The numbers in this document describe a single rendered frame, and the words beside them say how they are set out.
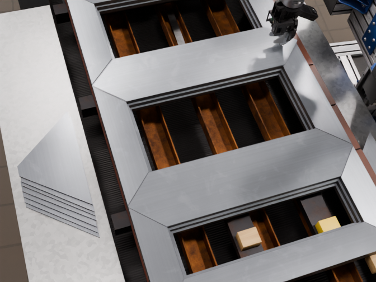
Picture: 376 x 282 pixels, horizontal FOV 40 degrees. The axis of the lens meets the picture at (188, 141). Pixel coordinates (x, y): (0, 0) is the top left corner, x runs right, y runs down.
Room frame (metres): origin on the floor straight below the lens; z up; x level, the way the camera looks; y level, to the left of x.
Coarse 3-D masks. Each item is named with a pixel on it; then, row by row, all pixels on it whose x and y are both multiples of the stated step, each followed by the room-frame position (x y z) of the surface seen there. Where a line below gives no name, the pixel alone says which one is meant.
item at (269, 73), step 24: (120, 0) 1.36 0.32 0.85; (144, 0) 1.39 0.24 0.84; (168, 0) 1.43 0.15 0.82; (240, 0) 1.48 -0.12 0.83; (264, 72) 1.13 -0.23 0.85; (168, 96) 0.97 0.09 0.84; (192, 96) 1.00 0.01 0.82; (288, 96) 1.06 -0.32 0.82; (288, 192) 0.69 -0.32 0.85; (312, 192) 0.71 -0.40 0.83; (336, 192) 0.73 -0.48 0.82; (216, 216) 0.58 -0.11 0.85; (360, 216) 0.64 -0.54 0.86; (144, 264) 0.40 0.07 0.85; (336, 264) 0.48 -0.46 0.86
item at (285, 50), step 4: (268, 28) 1.32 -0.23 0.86; (268, 32) 1.30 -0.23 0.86; (272, 36) 1.29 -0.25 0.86; (276, 36) 1.29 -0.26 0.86; (272, 40) 1.27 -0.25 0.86; (276, 44) 1.25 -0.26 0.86; (284, 44) 1.26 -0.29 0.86; (288, 44) 1.26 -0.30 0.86; (276, 48) 1.23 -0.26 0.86; (280, 48) 1.24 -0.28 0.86; (284, 48) 1.24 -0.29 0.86; (288, 48) 1.24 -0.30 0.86; (292, 48) 1.25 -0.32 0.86; (280, 52) 1.22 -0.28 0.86; (284, 52) 1.22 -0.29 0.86; (288, 52) 1.22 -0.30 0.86; (280, 56) 1.20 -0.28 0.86; (284, 56) 1.20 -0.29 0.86; (288, 56) 1.21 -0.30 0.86; (284, 60) 1.18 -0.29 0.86
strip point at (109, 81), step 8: (112, 64) 1.06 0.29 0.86; (104, 72) 1.02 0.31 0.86; (112, 72) 1.02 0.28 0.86; (104, 80) 0.99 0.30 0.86; (112, 80) 0.99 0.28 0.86; (120, 80) 1.00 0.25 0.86; (104, 88) 0.95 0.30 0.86; (112, 88) 0.96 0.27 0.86; (120, 88) 0.96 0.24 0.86; (120, 96) 0.93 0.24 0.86
